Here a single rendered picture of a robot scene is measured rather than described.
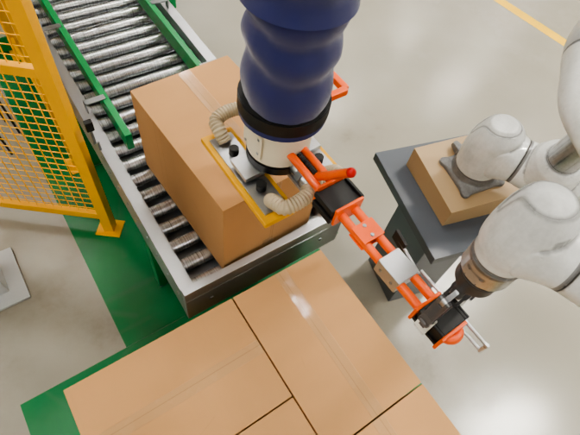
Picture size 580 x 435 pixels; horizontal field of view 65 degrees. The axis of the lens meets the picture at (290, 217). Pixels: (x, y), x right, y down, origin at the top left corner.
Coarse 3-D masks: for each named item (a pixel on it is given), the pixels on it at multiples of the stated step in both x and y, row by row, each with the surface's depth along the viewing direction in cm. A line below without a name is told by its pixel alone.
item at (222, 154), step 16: (208, 144) 128; (224, 144) 129; (240, 144) 129; (224, 160) 126; (240, 176) 123; (240, 192) 121; (256, 192) 121; (272, 192) 121; (256, 208) 119; (272, 224) 118
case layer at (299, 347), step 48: (288, 288) 169; (336, 288) 171; (192, 336) 155; (240, 336) 157; (288, 336) 159; (336, 336) 161; (384, 336) 163; (96, 384) 143; (144, 384) 145; (192, 384) 147; (240, 384) 148; (288, 384) 150; (336, 384) 152; (384, 384) 154; (96, 432) 136; (144, 432) 138; (192, 432) 139; (240, 432) 144; (288, 432) 142; (336, 432) 144; (384, 432) 145; (432, 432) 147
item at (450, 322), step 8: (432, 296) 96; (424, 304) 94; (416, 312) 94; (448, 312) 94; (456, 312) 94; (440, 320) 93; (448, 320) 93; (456, 320) 93; (464, 320) 94; (432, 328) 94; (440, 328) 92; (448, 328) 92; (456, 328) 92; (432, 336) 95; (440, 336) 91; (448, 336) 91
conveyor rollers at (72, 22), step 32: (32, 0) 242; (64, 0) 250; (96, 0) 251; (128, 0) 252; (96, 32) 236; (128, 32) 237; (96, 64) 221; (128, 64) 228; (160, 64) 228; (128, 96) 212; (128, 128) 201; (128, 160) 192; (160, 192) 186; (160, 224) 177; (192, 256) 171
